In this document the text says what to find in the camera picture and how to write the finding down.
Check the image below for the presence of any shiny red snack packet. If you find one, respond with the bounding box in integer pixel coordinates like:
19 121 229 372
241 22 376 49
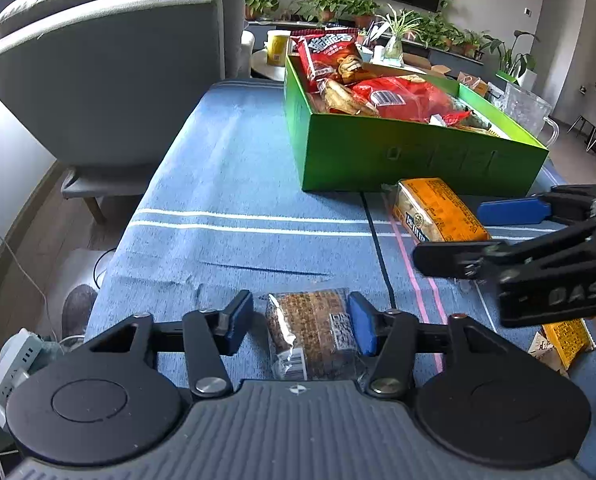
352 76 459 122

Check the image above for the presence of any green potted plant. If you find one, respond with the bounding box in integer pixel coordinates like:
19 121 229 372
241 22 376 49
244 0 279 22
418 11 484 59
297 0 379 29

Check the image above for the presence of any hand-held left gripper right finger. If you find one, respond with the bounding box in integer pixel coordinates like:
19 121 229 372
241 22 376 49
349 292 517 400

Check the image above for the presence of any golden brown snack packet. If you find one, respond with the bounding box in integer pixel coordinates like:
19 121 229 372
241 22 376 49
319 79 379 117

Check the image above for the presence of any yellow cup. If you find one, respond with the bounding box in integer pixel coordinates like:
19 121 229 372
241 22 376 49
266 29 293 67

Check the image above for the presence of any leafy plant in white pot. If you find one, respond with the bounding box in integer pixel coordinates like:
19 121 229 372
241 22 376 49
482 29 542 89

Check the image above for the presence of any spider plant in glass vase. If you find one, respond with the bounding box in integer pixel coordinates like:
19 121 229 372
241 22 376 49
372 6 425 64

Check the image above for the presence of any yellow snack packet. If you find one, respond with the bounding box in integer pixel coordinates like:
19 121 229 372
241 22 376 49
540 318 596 373

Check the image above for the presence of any grey armchair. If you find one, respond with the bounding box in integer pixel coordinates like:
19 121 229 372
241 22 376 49
0 0 249 227

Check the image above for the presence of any light grey sofa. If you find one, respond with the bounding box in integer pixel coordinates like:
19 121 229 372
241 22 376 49
240 29 257 79

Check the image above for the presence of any black cable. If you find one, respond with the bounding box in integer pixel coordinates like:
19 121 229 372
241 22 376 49
92 246 117 292

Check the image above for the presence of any red candy bag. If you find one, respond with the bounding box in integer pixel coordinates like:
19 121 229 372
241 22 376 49
296 33 365 84

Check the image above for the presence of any round white table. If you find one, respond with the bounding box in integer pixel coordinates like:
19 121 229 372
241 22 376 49
250 49 287 82

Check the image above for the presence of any orange bag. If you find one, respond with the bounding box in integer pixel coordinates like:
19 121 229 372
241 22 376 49
456 71 489 99

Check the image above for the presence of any grey slipper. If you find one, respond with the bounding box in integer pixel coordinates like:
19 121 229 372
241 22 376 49
61 283 100 339

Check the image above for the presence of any open cardboard box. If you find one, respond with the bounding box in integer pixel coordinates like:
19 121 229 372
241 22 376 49
403 51 452 79

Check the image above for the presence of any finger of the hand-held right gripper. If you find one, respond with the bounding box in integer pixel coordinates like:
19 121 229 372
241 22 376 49
412 214 596 282
476 184 596 227

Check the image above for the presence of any clear glass pitcher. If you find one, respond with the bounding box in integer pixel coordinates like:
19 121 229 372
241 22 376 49
502 82 562 149

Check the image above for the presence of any white power strip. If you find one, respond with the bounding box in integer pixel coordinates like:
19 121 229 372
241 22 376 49
0 327 45 432

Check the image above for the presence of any green cardboard box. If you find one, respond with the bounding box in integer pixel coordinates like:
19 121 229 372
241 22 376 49
283 52 550 197

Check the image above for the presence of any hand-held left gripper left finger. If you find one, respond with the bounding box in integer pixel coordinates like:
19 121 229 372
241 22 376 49
80 290 255 400

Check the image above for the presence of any white cable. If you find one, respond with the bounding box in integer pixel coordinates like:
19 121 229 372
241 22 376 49
0 189 87 347

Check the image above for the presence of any orange biscuit packet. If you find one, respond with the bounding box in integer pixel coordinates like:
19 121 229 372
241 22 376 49
389 176 493 244

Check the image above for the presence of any blue striped tablecloth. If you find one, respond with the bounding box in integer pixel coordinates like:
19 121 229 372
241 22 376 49
75 79 596 480

